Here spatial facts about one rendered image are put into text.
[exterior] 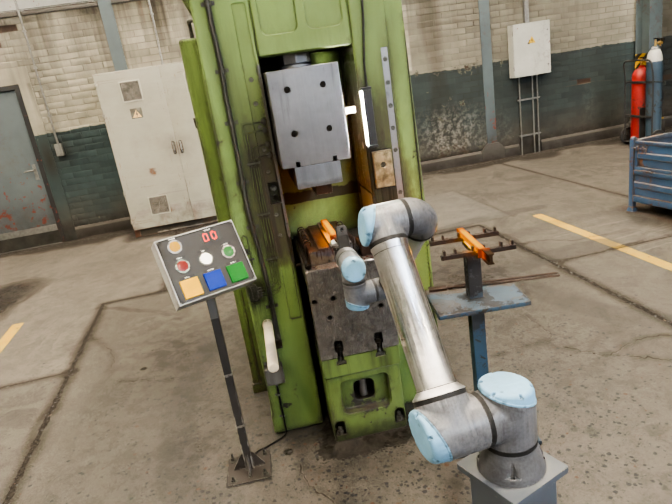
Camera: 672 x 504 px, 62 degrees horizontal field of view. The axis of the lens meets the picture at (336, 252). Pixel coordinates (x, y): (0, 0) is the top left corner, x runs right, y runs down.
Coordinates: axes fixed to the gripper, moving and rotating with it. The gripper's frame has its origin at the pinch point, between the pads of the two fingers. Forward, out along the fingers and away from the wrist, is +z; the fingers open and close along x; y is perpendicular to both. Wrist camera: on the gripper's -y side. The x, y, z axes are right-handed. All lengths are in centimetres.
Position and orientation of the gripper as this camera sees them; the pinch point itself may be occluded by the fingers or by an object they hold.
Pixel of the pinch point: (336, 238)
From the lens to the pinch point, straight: 244.0
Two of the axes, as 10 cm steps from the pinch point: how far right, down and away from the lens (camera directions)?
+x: 9.7, -1.9, 1.2
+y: 1.4, 9.4, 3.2
